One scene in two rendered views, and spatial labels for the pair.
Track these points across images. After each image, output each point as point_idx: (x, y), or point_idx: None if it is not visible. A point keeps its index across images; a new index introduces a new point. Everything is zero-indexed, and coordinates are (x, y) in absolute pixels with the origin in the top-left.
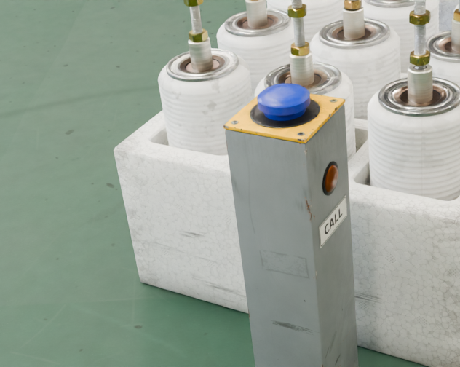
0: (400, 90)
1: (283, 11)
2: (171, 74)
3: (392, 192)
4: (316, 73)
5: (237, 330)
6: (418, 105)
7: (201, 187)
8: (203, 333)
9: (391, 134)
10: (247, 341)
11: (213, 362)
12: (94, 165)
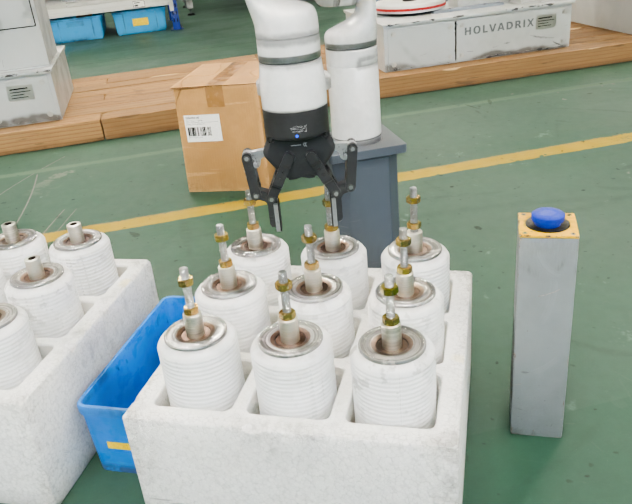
0: (410, 255)
1: (267, 327)
2: (421, 352)
3: (454, 297)
4: None
5: (484, 476)
6: (429, 247)
7: (463, 400)
8: (498, 496)
9: (448, 263)
10: (492, 467)
11: (525, 479)
12: None
